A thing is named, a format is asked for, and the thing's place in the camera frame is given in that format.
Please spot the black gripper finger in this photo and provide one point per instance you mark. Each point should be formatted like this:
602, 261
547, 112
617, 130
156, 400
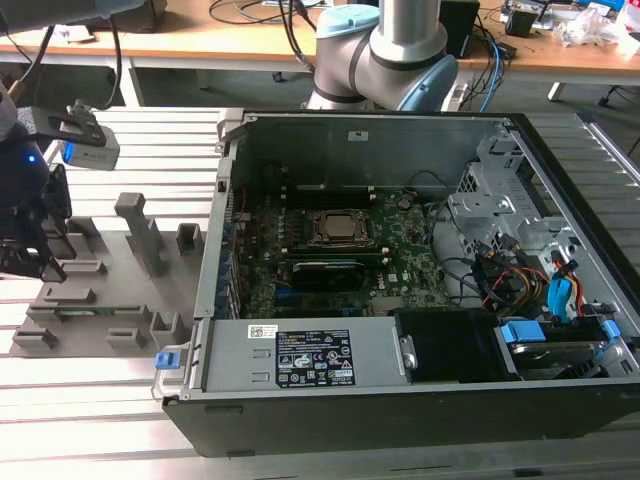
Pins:
50, 240
17, 257

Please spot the green RAM stick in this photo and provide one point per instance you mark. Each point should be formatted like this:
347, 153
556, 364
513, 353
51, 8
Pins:
85, 313

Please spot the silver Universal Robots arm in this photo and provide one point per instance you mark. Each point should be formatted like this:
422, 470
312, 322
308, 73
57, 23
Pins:
400, 25

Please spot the black RAM slot white clips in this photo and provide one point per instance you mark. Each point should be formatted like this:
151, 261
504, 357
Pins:
330, 201
335, 253

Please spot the grey parts rack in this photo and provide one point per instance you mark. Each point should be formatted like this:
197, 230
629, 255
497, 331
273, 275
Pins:
115, 280

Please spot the white crumpled paper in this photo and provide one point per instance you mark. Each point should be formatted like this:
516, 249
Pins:
80, 34

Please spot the blue case latch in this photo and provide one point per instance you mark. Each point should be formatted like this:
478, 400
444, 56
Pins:
166, 361

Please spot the large black box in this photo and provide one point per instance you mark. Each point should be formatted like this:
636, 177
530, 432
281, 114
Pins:
156, 15

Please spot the grey power supply unit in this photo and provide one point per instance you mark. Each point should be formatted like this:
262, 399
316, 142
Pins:
235, 360

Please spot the long wooden desk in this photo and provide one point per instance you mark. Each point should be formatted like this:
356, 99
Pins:
200, 42

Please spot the black graphics card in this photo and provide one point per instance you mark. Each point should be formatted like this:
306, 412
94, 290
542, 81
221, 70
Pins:
325, 275

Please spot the CPU with metal top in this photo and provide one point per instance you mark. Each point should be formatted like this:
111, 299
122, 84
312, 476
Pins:
345, 225

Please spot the black open PC case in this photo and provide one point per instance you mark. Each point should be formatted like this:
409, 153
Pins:
350, 425

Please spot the round coin cell battery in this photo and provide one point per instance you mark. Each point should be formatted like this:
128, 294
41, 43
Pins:
404, 202

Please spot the green motherboard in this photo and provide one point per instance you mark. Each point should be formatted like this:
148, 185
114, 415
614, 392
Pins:
410, 240

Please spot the black plastic air shroud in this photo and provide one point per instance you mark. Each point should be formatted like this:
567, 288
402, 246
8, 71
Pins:
450, 345

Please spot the white power strip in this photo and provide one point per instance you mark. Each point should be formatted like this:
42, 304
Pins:
455, 95

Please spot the silver metal drive cage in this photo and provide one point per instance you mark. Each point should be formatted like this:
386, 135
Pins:
480, 205

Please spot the tall black speaker box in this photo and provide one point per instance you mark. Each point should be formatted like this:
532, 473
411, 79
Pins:
460, 25

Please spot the hard disk in blue carrier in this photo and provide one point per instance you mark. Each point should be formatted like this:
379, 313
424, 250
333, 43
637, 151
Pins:
520, 332

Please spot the small black box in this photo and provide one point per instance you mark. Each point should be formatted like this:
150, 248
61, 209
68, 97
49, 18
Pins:
520, 22

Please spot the clear plastic bags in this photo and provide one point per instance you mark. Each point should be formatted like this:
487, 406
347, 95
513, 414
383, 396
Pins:
585, 27

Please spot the black camera bracket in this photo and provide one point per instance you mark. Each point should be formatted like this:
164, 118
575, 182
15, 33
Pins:
65, 125

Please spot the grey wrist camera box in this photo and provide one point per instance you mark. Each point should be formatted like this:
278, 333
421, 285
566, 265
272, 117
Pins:
95, 154

